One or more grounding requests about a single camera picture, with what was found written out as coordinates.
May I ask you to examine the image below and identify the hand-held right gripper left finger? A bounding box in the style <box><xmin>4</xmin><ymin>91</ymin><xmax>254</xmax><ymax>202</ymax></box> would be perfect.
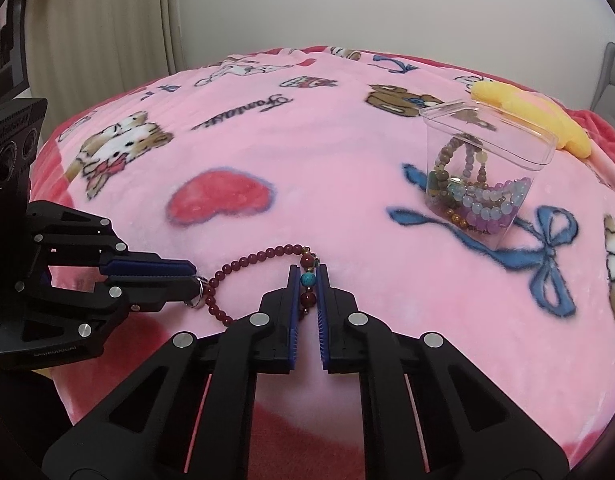
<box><xmin>42</xmin><ymin>264</ymin><xmax>303</xmax><ymax>480</ymax></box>

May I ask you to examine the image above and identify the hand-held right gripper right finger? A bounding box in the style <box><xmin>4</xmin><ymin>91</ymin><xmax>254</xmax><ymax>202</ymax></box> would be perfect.
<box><xmin>315</xmin><ymin>262</ymin><xmax>573</xmax><ymax>480</ymax></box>

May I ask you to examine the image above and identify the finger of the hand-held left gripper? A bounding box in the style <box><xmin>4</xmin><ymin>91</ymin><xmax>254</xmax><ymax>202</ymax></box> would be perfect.
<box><xmin>26</xmin><ymin>201</ymin><xmax>198</xmax><ymax>278</ymax></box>
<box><xmin>20</xmin><ymin>277</ymin><xmax>202</xmax><ymax>346</ymax></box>

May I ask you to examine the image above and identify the silver ring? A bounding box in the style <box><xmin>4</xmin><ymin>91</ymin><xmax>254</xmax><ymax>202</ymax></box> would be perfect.
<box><xmin>185</xmin><ymin>274</ymin><xmax>208</xmax><ymax>311</ymax></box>

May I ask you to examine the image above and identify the dark red bead bracelet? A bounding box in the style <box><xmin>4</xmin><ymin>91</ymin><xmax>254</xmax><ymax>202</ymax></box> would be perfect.
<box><xmin>204</xmin><ymin>244</ymin><xmax>322</xmax><ymax>328</ymax></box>

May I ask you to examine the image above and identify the amber brown bead bracelet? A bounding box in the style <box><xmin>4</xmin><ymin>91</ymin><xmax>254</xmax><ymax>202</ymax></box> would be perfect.
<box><xmin>437</xmin><ymin>205</ymin><xmax>493</xmax><ymax>233</ymax></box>

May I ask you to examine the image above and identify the grey bracelet with green bead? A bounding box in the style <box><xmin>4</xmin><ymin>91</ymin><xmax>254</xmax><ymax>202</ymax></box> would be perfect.
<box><xmin>426</xmin><ymin>142</ymin><xmax>488</xmax><ymax>211</ymax></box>

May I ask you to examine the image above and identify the purple bead bracelet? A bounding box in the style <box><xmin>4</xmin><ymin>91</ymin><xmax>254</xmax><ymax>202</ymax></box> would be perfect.
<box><xmin>457</xmin><ymin>187</ymin><xmax>531</xmax><ymax>233</ymax></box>

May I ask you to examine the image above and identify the pale blue bead bracelet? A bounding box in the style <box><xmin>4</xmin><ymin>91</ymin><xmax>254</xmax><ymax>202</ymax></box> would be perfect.
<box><xmin>450</xmin><ymin>180</ymin><xmax>531</xmax><ymax>211</ymax></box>

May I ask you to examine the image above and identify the brown wooden bead bracelet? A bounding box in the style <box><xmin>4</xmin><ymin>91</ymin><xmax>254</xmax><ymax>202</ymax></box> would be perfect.
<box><xmin>427</xmin><ymin>132</ymin><xmax>488</xmax><ymax>196</ymax></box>

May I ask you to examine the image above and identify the clear plastic box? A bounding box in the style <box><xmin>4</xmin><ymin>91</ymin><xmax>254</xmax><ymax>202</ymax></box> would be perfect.
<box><xmin>418</xmin><ymin>100</ymin><xmax>558</xmax><ymax>251</ymax></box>

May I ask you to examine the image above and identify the dark shelf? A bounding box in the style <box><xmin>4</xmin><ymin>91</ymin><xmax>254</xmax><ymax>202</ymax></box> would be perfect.
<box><xmin>0</xmin><ymin>0</ymin><xmax>31</xmax><ymax>96</ymax></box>

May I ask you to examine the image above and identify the pink printed blanket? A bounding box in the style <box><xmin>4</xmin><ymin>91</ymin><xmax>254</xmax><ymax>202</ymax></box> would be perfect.
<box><xmin>30</xmin><ymin>45</ymin><xmax>615</xmax><ymax>480</ymax></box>

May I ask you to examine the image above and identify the beige curtain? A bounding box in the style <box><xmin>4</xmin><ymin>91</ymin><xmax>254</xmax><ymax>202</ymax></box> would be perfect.
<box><xmin>25</xmin><ymin>0</ymin><xmax>188</xmax><ymax>126</ymax></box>

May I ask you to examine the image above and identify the yellow plush cushion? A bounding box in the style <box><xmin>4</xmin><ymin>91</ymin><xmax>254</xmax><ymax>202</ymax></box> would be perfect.
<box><xmin>470</xmin><ymin>82</ymin><xmax>593</xmax><ymax>161</ymax></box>

